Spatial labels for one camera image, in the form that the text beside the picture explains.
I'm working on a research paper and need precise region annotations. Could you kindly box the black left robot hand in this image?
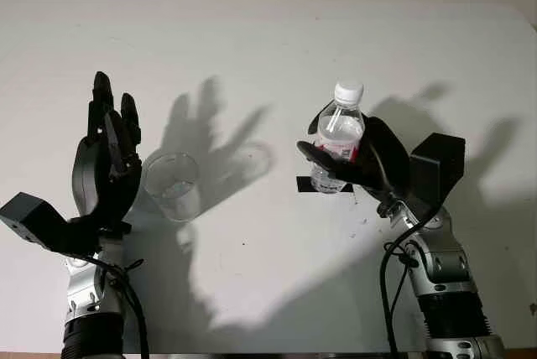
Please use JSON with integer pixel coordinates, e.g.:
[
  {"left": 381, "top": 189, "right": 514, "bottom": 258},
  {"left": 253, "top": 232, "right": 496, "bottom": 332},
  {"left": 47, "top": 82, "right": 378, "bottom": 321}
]
[{"left": 71, "top": 70, "right": 144, "bottom": 231}]

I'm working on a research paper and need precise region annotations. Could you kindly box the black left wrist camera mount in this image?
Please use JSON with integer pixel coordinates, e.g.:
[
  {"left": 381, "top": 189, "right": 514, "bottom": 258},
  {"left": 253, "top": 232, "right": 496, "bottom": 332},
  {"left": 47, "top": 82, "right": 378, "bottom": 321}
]
[{"left": 0, "top": 191, "right": 102, "bottom": 258}]

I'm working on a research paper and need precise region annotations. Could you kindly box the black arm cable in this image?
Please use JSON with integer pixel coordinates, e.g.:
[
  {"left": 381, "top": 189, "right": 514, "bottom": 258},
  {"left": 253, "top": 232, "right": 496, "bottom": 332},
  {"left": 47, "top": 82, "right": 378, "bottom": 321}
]
[
  {"left": 91, "top": 257, "right": 151, "bottom": 356},
  {"left": 378, "top": 219, "right": 425, "bottom": 356}
]

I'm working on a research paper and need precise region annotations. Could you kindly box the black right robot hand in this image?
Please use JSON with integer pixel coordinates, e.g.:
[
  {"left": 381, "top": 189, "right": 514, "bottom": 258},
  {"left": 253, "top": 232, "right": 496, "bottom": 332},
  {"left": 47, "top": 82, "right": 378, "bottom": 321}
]
[{"left": 295, "top": 112, "right": 412, "bottom": 210}]

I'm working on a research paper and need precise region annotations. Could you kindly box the clear plastic water bottle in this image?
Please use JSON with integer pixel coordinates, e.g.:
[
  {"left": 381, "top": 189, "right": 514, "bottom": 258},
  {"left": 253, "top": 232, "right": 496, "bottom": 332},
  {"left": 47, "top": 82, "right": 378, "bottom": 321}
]
[{"left": 310, "top": 80, "right": 366, "bottom": 195}]

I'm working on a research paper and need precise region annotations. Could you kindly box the black tape strip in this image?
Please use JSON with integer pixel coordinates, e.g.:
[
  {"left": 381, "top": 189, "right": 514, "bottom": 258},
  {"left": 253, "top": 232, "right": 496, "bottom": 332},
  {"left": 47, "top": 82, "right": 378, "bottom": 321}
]
[{"left": 295, "top": 174, "right": 355, "bottom": 194}]

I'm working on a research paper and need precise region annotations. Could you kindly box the clear plastic cup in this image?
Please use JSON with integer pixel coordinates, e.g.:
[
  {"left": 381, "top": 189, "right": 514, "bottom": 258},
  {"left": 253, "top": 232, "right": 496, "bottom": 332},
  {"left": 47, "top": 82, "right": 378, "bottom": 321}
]
[{"left": 142, "top": 151, "right": 201, "bottom": 223}]

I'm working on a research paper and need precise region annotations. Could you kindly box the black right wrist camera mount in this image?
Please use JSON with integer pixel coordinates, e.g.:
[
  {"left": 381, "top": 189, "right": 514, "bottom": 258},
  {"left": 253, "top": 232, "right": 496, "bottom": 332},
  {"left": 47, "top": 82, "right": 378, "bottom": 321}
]
[{"left": 408, "top": 133, "right": 467, "bottom": 221}]

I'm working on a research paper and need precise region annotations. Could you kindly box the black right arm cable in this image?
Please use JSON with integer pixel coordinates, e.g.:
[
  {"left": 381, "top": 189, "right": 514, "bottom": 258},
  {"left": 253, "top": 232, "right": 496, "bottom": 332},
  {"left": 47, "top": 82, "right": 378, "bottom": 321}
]
[{"left": 378, "top": 219, "right": 425, "bottom": 356}]

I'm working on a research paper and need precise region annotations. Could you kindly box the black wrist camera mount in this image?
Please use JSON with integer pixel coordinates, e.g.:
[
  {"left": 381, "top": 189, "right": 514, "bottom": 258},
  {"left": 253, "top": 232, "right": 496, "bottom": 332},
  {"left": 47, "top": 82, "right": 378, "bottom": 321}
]
[
  {"left": 0, "top": 191, "right": 102, "bottom": 258},
  {"left": 408, "top": 133, "right": 467, "bottom": 221}
]

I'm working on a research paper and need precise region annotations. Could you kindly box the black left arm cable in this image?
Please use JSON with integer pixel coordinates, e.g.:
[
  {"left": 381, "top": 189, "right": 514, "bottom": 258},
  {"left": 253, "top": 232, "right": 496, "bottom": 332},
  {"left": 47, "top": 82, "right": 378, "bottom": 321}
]
[{"left": 91, "top": 257, "right": 151, "bottom": 356}]

